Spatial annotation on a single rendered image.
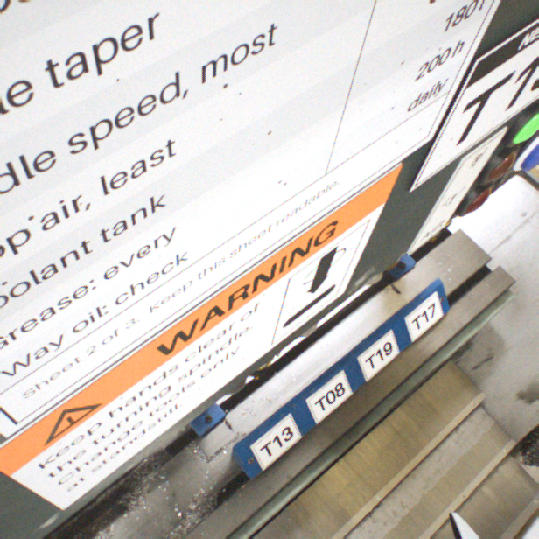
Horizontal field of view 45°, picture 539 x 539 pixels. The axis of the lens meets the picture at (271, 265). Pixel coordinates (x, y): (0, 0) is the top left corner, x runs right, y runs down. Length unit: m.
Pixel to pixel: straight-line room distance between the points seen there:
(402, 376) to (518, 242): 0.45
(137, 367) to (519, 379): 1.23
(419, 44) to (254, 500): 0.91
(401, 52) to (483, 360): 1.24
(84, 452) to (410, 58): 0.16
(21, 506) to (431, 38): 0.19
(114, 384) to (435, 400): 1.13
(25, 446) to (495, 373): 1.24
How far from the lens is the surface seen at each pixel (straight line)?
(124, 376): 0.20
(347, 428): 1.07
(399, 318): 1.08
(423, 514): 1.25
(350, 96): 0.16
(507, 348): 1.39
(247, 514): 1.03
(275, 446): 1.01
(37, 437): 0.19
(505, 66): 0.24
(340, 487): 1.19
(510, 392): 1.39
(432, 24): 0.17
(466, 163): 0.30
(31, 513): 0.26
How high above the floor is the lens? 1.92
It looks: 62 degrees down
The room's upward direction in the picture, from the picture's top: 12 degrees clockwise
